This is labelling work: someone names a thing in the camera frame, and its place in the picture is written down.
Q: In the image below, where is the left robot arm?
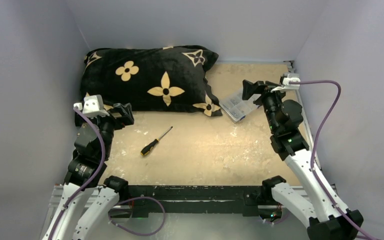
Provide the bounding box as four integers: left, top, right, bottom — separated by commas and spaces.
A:
43, 102, 134, 240

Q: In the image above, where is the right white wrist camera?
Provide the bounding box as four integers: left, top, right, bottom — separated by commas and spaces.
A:
271, 72, 301, 92

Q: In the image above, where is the black yellow screwdriver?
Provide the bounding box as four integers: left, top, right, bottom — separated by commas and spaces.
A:
140, 126, 173, 157

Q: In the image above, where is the clear plastic screw box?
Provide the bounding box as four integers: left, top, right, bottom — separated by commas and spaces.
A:
219, 88, 261, 123

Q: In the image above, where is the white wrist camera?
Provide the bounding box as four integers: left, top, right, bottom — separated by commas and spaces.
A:
73, 94, 110, 118
271, 72, 301, 92

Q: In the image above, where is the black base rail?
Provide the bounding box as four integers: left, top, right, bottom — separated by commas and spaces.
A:
128, 185, 277, 218

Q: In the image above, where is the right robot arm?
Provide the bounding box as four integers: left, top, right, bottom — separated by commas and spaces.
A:
242, 80, 364, 240

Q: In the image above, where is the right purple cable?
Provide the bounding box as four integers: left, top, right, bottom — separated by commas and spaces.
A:
291, 80, 382, 240

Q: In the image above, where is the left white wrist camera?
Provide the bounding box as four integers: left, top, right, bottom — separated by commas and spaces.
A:
73, 94, 110, 118

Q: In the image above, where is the black floral pillowcase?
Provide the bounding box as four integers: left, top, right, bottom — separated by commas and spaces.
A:
79, 45, 222, 117

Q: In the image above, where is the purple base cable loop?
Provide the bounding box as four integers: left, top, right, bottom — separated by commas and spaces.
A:
107, 196, 166, 237

